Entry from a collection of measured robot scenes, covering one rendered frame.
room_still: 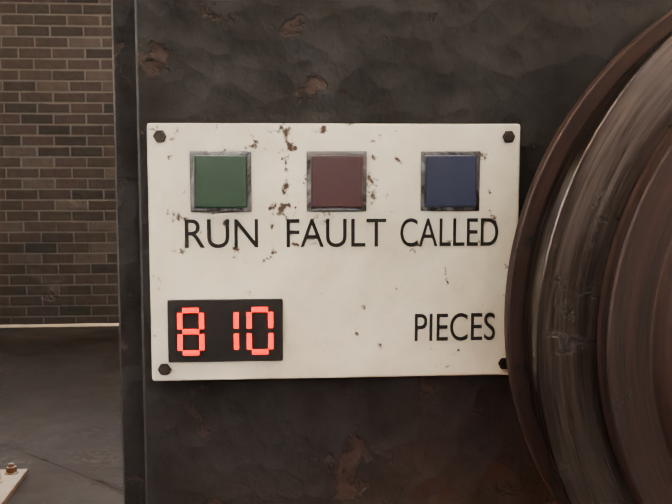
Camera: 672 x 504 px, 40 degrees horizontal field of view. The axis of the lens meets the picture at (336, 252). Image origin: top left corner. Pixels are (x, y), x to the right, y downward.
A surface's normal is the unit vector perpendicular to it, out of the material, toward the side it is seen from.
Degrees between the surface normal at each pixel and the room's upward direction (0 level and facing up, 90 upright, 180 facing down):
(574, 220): 90
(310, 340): 90
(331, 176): 90
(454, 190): 90
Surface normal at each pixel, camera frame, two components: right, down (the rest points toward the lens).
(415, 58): 0.07, 0.11
